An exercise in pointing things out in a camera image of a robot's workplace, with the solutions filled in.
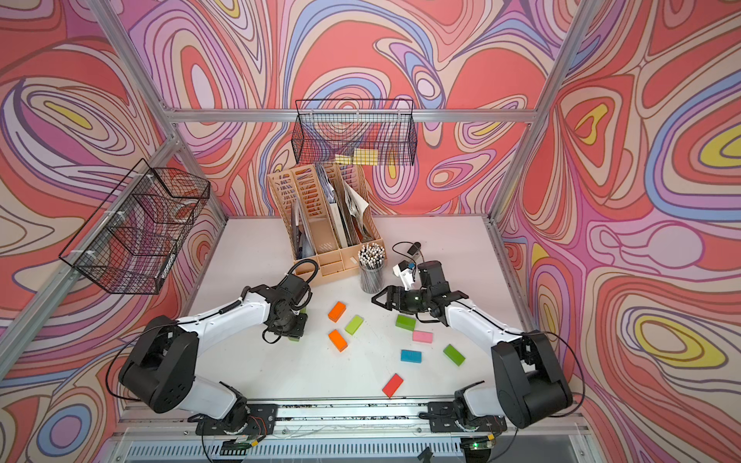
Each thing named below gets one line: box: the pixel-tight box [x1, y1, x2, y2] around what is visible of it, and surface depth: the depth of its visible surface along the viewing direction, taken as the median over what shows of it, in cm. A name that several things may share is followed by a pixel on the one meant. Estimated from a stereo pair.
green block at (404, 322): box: [395, 314, 417, 332], surface depth 91 cm
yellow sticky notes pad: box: [334, 147, 379, 166], surface depth 86 cm
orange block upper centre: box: [328, 300, 347, 324], surface depth 95 cm
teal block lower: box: [400, 349, 422, 364], surface depth 86 cm
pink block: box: [411, 329, 434, 344], surface depth 90 cm
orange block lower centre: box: [328, 328, 349, 354], surface depth 88 cm
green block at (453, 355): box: [442, 343, 467, 367], surface depth 86 cm
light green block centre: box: [344, 314, 364, 336], surface depth 93 cm
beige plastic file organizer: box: [267, 162, 387, 286], surface depth 101 cm
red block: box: [382, 373, 404, 398], surface depth 80 cm
